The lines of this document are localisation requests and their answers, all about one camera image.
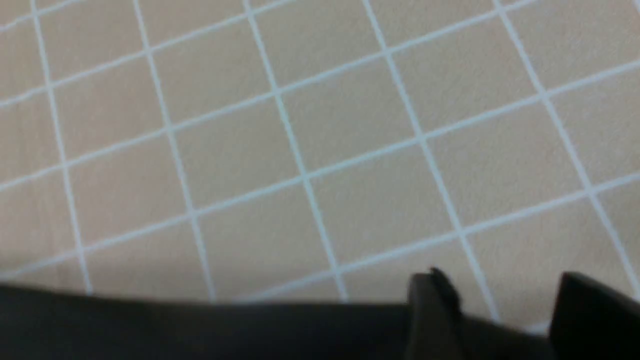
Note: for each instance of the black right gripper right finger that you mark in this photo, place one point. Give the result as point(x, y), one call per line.
point(593, 321)

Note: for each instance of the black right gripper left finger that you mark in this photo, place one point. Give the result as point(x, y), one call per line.
point(434, 316)

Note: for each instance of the beige checkered tablecloth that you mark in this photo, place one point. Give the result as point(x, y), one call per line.
point(245, 150)

